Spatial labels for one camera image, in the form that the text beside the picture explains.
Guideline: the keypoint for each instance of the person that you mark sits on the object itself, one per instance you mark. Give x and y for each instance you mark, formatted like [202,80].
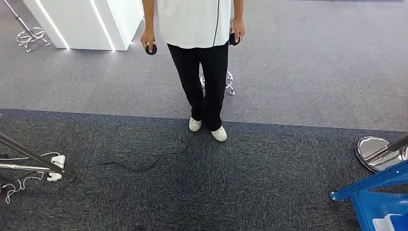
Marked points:
[204,79]

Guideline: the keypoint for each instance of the chrome base stanchion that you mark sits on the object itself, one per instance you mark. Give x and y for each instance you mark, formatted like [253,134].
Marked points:
[373,153]

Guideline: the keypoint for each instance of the blue metal shelf rack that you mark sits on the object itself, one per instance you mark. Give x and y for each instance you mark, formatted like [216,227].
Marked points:
[376,207]

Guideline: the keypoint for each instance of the blue plastic bin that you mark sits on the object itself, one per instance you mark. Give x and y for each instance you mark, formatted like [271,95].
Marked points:
[401,223]

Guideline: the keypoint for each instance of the white power strip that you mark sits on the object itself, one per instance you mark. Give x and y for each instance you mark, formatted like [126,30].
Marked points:
[59,161]

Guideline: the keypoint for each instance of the person's left hand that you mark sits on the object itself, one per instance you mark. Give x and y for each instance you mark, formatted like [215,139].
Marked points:
[239,30]

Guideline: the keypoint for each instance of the dark metal stand leg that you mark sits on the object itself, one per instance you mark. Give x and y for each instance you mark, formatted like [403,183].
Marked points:
[32,154]

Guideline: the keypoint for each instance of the person's right hand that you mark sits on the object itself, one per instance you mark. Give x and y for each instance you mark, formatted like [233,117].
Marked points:
[147,37]

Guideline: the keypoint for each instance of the white counter with light strips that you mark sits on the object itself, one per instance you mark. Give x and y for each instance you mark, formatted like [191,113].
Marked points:
[83,22]

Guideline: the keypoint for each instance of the person's right forearm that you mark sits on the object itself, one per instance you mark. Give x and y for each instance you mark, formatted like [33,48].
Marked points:
[148,14]

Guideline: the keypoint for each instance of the translucent white plastic bin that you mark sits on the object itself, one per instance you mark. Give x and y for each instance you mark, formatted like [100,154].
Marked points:
[381,224]

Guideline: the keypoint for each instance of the person's left forearm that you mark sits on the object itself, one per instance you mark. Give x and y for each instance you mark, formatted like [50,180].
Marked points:
[238,9]

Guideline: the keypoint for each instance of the round black handheld controller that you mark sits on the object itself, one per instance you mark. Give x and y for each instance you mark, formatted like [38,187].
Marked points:
[233,39]
[152,50]

